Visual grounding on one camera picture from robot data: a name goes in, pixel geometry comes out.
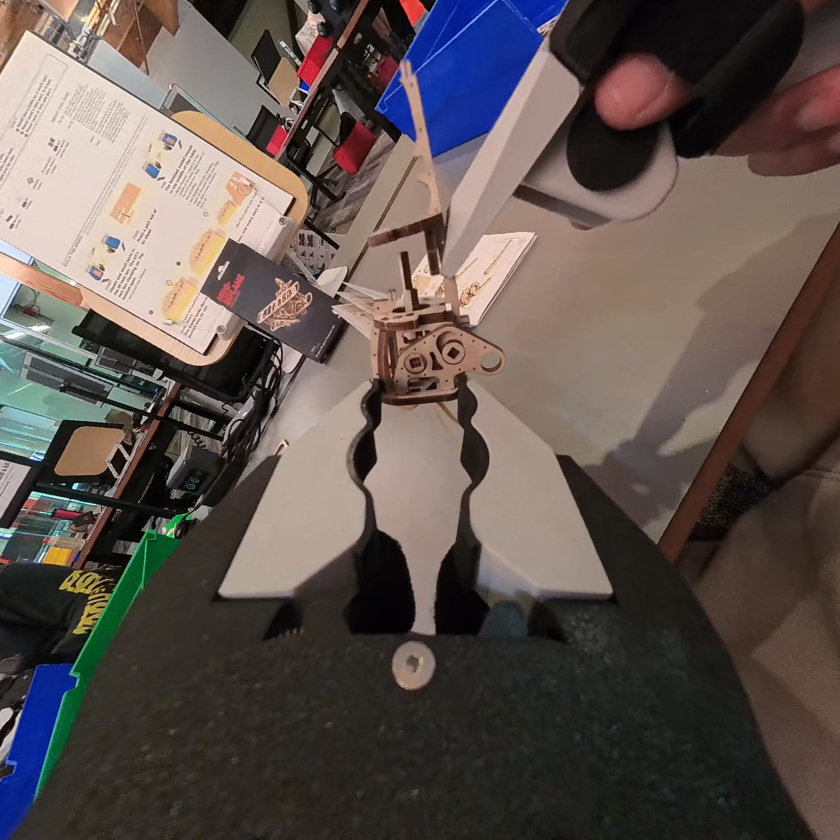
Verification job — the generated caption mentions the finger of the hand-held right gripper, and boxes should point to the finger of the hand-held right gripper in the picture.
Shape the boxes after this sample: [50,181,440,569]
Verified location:
[437,33,586,278]

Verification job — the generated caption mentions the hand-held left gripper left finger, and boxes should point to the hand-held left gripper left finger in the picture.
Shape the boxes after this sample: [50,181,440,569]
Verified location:
[217,381,382,603]

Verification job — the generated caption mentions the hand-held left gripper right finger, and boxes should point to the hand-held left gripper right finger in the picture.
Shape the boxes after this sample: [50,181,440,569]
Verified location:
[459,384,616,603]

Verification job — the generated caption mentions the wooden model assembly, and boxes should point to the wooden model assembly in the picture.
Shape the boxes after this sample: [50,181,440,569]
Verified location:
[366,58,508,412]

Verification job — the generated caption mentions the person's right hand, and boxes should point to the person's right hand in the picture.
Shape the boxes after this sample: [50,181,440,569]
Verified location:
[592,54,840,179]

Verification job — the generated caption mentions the blue plastic bin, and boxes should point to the blue plastic bin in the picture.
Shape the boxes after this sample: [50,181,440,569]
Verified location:
[0,661,76,840]
[376,0,571,160]

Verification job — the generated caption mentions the instruction booklet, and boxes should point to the instruction booklet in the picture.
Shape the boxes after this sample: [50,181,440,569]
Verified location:
[408,231,539,327]

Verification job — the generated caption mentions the grey power adapter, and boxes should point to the grey power adapter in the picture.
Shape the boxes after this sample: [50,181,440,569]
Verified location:
[165,446,229,494]

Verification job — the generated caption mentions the red chair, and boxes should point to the red chair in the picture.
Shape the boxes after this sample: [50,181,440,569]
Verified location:
[330,120,379,177]

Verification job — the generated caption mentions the green plastic bin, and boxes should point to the green plastic bin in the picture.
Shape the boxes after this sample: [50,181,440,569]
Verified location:
[38,514,201,791]

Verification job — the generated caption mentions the printed paper sheet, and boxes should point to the printed paper sheet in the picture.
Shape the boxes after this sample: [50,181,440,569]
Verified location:
[292,228,343,271]

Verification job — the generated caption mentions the black product box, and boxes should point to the black product box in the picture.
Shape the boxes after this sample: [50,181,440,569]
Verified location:
[199,238,343,363]

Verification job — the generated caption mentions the wooden seat stool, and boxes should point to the wooden seat stool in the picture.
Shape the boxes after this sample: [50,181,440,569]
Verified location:
[36,420,135,506]

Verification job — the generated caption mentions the black cloth yellow print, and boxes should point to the black cloth yellow print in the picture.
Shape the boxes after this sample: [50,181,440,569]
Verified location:
[0,563,127,665]

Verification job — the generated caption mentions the person's beige pants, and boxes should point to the person's beige pants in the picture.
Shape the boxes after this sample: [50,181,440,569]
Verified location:
[692,367,840,840]

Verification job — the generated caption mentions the wooden instruction board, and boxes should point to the wooden instruction board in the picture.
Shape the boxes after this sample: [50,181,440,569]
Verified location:
[0,29,311,367]

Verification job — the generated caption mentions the black cable bundle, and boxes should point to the black cable bundle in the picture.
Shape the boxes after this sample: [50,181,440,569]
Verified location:
[213,351,293,476]

